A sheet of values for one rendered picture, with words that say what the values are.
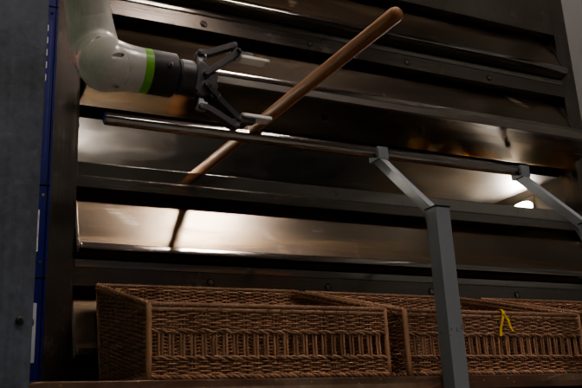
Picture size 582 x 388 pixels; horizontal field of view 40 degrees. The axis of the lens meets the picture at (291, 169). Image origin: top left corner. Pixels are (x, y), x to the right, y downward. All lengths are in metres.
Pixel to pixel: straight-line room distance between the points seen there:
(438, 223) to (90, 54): 0.84
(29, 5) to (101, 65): 0.59
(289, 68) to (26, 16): 1.60
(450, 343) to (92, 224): 0.95
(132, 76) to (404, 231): 1.22
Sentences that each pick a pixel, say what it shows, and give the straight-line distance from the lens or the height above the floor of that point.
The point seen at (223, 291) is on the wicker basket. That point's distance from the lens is 2.17.
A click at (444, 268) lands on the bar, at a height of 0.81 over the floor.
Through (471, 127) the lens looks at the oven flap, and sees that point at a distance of 2.68.
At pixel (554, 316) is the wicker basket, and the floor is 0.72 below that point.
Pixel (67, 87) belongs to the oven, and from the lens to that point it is 2.25.
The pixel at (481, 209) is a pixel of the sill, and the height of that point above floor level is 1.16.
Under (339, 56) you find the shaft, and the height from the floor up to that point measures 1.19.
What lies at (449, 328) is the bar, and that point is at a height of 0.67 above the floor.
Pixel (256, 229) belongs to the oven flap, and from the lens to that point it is 2.31.
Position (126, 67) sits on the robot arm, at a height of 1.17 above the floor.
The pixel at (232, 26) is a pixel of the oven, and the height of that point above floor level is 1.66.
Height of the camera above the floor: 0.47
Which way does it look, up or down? 18 degrees up
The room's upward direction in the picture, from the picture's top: 3 degrees counter-clockwise
